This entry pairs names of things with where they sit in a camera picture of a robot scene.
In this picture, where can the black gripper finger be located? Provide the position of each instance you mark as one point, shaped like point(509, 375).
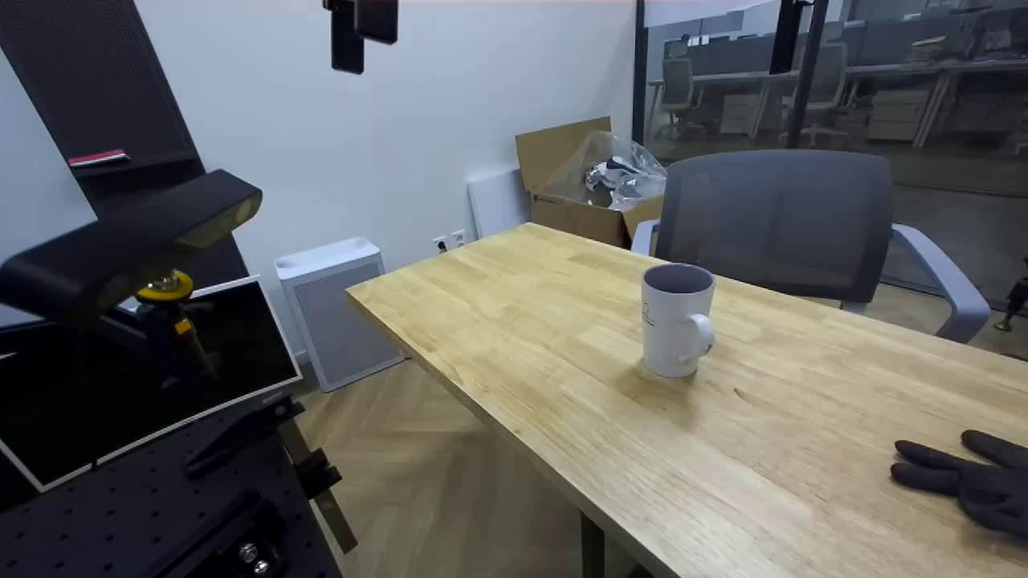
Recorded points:
point(345, 36)
point(380, 22)

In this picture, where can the white ceramic mug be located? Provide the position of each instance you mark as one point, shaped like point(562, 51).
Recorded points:
point(668, 332)

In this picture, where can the brown cardboard box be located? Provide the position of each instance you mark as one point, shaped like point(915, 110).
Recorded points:
point(552, 148)

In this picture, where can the black slanted panel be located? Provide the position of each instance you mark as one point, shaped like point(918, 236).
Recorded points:
point(84, 75)

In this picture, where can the white floor heater unit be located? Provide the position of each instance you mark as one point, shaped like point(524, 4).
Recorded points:
point(340, 309)

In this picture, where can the red label strip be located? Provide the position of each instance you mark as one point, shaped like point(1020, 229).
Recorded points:
point(97, 159)

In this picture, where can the clear plastic bag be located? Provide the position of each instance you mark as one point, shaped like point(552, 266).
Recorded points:
point(622, 178)

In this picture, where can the yellow black tripod head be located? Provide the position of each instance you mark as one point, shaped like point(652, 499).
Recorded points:
point(168, 287)

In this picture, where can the black pole behind glass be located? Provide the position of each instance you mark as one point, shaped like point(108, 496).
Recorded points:
point(808, 65)

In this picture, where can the grey office chair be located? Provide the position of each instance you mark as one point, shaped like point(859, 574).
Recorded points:
point(772, 214)

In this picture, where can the black board with white edge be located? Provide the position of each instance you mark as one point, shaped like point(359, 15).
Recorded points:
point(65, 420)

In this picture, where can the black perforated breadboard table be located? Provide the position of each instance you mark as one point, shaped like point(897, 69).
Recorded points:
point(108, 514)

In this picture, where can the office desk behind glass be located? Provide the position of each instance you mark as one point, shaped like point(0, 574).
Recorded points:
point(941, 85)

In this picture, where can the dark table leg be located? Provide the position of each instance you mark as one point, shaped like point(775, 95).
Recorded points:
point(592, 546)

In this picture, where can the small black floor stand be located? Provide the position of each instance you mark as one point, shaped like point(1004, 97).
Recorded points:
point(1014, 293)

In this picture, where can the black glove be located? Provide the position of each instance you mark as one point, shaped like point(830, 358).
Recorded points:
point(997, 494)

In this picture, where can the white wall panel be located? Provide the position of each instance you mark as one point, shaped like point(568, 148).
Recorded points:
point(495, 203)

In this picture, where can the white wall socket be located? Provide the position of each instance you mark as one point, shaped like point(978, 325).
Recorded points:
point(452, 239)

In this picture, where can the black door frame post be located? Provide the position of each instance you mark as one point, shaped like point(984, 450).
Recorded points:
point(642, 65)

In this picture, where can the black stereo camera bar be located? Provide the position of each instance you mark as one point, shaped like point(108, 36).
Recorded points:
point(130, 242)

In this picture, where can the black clamp bracket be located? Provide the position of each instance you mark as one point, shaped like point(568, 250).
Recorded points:
point(319, 477)

